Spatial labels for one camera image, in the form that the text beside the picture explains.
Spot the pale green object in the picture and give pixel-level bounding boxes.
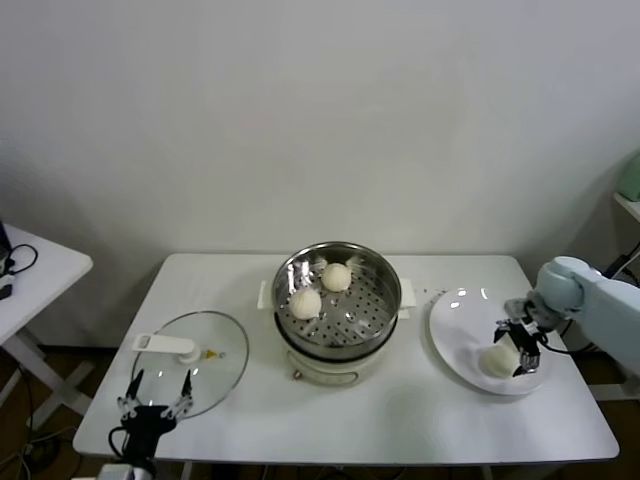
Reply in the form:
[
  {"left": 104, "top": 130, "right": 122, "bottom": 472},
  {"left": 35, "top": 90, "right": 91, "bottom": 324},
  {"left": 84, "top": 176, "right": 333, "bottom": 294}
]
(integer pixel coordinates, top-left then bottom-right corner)
[{"left": 615, "top": 150, "right": 640, "bottom": 201}]

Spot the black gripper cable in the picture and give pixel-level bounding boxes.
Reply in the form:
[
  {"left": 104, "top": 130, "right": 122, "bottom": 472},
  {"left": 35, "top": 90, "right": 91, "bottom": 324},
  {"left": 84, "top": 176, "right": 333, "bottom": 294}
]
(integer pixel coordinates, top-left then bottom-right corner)
[
  {"left": 537, "top": 329, "right": 602, "bottom": 357},
  {"left": 107, "top": 424, "right": 131, "bottom": 459}
]

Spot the white stand foot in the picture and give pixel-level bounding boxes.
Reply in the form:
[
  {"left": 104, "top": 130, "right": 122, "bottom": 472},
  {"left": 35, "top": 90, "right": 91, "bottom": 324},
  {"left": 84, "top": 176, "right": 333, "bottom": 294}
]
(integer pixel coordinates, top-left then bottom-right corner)
[{"left": 591, "top": 358, "right": 640, "bottom": 403}]

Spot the white side table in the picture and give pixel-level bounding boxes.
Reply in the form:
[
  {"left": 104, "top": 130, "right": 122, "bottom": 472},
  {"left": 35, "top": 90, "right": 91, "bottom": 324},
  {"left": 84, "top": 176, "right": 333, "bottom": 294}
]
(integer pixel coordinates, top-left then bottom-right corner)
[{"left": 0, "top": 222, "right": 95, "bottom": 432}]

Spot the glass lid white handle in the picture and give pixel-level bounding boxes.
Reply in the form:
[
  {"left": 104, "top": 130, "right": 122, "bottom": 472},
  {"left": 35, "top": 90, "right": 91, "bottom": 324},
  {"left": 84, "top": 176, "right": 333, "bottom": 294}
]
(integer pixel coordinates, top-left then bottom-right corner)
[{"left": 130, "top": 309, "right": 251, "bottom": 420}]

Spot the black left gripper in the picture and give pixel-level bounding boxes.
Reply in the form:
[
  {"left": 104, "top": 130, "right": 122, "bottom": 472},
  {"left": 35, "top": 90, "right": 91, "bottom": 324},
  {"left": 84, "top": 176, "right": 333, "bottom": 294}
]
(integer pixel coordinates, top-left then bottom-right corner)
[{"left": 116, "top": 368, "right": 196, "bottom": 459}]

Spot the white shelf board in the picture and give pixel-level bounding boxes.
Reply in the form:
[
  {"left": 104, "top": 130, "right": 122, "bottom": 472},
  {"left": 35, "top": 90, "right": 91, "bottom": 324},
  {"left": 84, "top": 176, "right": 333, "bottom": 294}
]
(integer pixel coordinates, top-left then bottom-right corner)
[{"left": 612, "top": 191, "right": 640, "bottom": 222}]

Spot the white oval plate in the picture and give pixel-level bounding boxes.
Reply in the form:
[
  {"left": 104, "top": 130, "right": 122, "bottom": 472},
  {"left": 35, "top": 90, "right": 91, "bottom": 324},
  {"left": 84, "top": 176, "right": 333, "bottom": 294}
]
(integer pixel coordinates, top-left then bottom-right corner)
[{"left": 428, "top": 287, "right": 552, "bottom": 398}]

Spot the white steamed baozi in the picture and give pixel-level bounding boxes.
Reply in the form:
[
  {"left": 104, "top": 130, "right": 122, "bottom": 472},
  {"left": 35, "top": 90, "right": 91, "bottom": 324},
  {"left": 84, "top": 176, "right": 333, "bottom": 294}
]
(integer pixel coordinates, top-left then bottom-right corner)
[
  {"left": 320, "top": 263, "right": 352, "bottom": 293},
  {"left": 290, "top": 288, "right": 323, "bottom": 322},
  {"left": 479, "top": 344, "right": 521, "bottom": 380}
]

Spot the black looped cable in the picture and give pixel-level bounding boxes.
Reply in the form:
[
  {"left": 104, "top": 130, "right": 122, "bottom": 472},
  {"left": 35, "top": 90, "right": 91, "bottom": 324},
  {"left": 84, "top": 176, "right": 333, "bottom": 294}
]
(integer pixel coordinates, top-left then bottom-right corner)
[{"left": 3, "top": 243, "right": 40, "bottom": 276}]

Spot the white floor cable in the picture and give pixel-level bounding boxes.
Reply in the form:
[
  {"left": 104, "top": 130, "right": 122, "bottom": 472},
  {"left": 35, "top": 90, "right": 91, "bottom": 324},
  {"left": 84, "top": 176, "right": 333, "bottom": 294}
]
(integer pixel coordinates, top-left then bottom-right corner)
[{"left": 18, "top": 424, "right": 79, "bottom": 480}]

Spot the black floor cable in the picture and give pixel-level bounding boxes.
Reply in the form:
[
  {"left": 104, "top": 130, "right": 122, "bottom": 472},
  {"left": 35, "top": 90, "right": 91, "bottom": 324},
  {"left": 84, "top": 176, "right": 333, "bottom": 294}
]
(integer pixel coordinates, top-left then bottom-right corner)
[{"left": 0, "top": 359, "right": 37, "bottom": 436}]

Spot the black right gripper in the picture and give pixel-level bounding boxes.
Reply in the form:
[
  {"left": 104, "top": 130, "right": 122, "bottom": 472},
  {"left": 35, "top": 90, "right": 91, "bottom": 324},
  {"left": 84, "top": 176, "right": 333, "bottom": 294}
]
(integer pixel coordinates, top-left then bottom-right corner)
[{"left": 493, "top": 313, "right": 544, "bottom": 377}]

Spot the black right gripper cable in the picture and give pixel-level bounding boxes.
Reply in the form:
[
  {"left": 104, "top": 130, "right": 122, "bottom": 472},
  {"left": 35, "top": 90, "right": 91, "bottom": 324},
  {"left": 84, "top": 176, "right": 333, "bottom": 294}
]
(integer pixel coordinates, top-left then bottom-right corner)
[{"left": 537, "top": 329, "right": 602, "bottom": 357}]

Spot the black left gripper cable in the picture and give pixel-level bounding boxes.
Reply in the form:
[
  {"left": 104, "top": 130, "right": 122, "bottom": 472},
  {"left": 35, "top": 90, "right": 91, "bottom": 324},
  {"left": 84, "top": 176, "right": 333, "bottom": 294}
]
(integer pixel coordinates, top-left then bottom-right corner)
[{"left": 107, "top": 424, "right": 131, "bottom": 459}]

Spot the cream electric cooker pot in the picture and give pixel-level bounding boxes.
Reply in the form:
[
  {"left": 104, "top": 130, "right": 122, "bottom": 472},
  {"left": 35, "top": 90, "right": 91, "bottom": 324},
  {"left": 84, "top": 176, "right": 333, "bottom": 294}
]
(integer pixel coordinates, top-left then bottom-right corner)
[{"left": 256, "top": 278, "right": 419, "bottom": 388}]

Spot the stainless steel steamer basket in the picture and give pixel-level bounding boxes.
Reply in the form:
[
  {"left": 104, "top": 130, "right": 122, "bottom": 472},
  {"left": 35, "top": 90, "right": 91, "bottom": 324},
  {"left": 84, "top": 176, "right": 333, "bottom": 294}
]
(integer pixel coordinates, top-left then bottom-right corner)
[{"left": 272, "top": 241, "right": 403, "bottom": 352}]

